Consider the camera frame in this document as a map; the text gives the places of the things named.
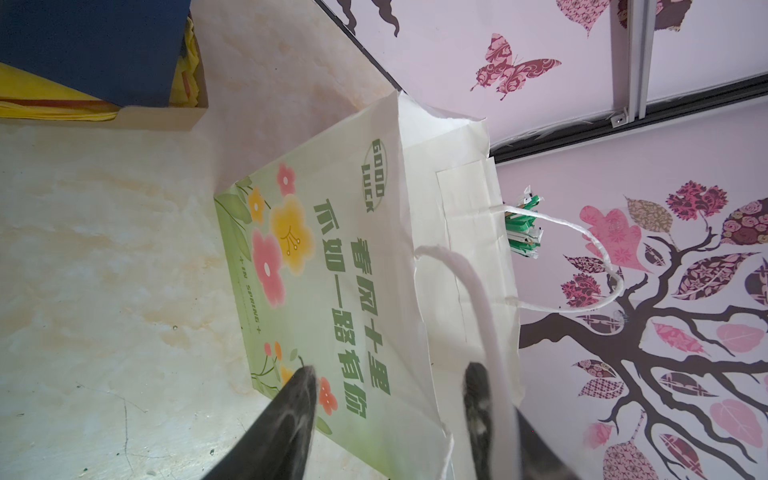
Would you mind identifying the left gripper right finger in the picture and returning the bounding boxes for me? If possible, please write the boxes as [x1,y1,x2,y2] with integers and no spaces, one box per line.
[463,361,581,480]

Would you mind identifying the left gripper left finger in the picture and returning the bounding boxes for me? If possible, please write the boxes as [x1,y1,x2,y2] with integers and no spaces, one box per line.
[204,366,318,480]

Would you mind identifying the white illustrated paper bag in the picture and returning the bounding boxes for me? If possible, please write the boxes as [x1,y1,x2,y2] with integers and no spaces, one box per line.
[214,93,530,479]

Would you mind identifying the bundle of wrapped straws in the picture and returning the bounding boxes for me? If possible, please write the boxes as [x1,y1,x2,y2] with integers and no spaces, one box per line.
[504,186,543,259]

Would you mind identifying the dark blue napkins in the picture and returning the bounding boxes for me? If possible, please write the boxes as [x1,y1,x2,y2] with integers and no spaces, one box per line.
[1,0,190,108]

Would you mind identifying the yellow napkins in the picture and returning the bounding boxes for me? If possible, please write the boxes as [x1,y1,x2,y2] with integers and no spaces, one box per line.
[1,16,202,123]

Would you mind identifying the aluminium rail back wall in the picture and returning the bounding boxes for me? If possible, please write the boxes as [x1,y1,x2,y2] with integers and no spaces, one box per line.
[609,1,656,129]

